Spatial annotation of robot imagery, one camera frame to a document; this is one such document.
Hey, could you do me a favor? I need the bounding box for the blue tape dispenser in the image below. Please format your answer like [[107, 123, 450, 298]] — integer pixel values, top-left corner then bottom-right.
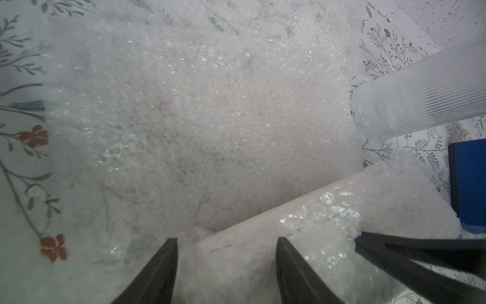
[[449, 139, 485, 234]]

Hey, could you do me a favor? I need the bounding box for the clear glass vase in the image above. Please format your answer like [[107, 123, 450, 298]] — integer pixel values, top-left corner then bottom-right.
[[350, 38, 485, 141]]

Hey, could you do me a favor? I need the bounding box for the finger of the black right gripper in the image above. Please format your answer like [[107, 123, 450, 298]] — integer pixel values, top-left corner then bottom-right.
[[355, 232, 485, 303]]

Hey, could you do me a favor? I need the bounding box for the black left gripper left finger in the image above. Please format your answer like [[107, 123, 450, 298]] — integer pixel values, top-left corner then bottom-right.
[[113, 238, 178, 304]]

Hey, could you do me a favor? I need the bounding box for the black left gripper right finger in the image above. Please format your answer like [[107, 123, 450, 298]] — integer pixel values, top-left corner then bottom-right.
[[275, 237, 342, 303]]

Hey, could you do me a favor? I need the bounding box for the clear bubble wrap sheet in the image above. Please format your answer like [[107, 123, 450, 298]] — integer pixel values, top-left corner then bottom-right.
[[41, 1, 462, 303]]

